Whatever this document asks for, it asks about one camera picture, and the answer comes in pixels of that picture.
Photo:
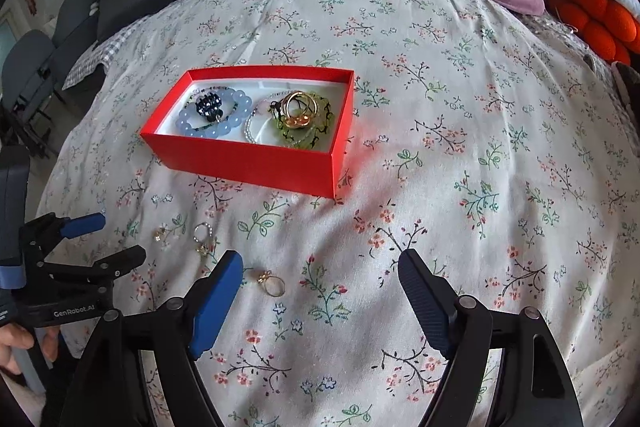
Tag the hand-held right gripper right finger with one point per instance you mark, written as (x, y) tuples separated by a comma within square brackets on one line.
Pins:
[(425, 302)]

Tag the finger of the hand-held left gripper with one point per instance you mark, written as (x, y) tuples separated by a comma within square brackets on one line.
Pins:
[(125, 257), (87, 224)]

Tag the orange knitted cushion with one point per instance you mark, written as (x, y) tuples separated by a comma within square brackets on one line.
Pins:
[(600, 27)]

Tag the person's left hand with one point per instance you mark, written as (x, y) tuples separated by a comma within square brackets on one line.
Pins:
[(20, 347)]

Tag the small gold earring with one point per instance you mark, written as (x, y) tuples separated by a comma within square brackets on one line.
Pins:
[(202, 250), (159, 234)]

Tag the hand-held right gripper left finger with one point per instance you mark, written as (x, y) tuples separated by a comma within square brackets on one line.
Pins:
[(215, 307)]

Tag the black flower hair clip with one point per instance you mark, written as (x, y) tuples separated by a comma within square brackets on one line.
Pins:
[(207, 104)]

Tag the floral bedsheet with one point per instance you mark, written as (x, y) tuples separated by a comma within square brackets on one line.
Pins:
[(450, 207)]

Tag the red cardboard box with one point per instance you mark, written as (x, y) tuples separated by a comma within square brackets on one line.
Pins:
[(240, 162)]

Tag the checkered sheet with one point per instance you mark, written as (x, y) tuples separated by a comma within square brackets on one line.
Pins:
[(85, 62)]

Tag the grey chair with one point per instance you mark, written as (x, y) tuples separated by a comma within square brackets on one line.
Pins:
[(27, 72), (75, 17)]

